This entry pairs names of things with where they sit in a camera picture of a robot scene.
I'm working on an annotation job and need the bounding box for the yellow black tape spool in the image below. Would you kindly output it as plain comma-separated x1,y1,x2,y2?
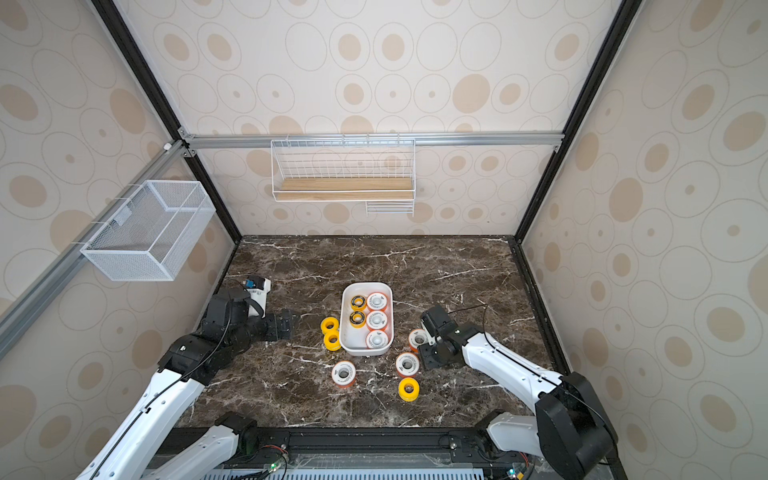
350,295,367,311
349,311,366,328

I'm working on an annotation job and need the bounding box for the orange white tape roll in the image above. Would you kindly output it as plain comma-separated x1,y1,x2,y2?
408,329,427,353
395,352,420,378
366,330,389,350
366,292,389,311
366,311,389,330
331,361,356,388

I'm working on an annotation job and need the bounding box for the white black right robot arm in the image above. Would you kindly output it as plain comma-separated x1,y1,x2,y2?
419,305,618,479

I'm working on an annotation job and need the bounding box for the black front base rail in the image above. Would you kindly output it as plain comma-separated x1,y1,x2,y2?
110,425,628,480

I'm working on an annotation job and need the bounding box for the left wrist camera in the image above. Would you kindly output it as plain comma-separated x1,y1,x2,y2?
243,275,271,319

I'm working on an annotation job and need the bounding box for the white wire wall shelf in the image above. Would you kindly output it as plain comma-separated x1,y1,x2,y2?
270,135,417,214

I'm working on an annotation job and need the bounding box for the white plastic storage box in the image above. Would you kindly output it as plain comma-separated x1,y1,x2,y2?
339,282,395,357

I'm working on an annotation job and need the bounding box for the yellow tape roll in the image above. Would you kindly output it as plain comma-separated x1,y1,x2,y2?
320,317,340,335
324,330,341,352
398,377,420,402

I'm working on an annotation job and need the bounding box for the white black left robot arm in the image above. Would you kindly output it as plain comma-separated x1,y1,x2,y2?
79,277,275,479

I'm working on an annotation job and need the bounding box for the white mesh wall basket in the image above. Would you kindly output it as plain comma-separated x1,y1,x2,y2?
81,180,215,282

